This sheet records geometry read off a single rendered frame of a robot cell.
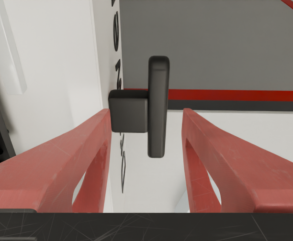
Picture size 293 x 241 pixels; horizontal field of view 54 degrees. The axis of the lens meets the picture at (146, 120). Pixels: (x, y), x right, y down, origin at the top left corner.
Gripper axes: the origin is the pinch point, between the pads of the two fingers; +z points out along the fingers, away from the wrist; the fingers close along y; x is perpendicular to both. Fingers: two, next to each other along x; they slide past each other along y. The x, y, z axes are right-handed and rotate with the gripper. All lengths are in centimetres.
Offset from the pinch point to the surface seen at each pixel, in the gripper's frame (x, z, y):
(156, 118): 2.7, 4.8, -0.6
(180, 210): 29.6, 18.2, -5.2
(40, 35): 0.2, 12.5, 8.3
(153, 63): -0.9, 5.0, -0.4
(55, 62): 2.5, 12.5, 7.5
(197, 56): 13.6, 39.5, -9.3
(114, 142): 5.9, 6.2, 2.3
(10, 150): 9.6, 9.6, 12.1
